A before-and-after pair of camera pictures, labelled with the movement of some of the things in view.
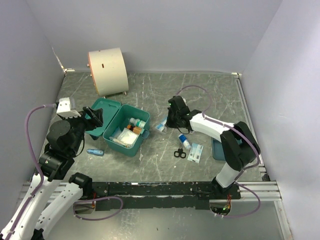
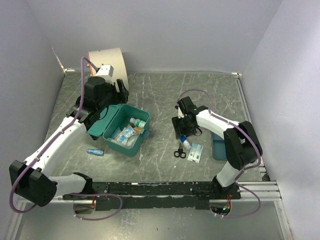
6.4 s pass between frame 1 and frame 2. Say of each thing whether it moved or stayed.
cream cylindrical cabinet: stayed
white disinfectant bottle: stayed
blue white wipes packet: moved
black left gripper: moved
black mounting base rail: stayed
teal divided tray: stayed
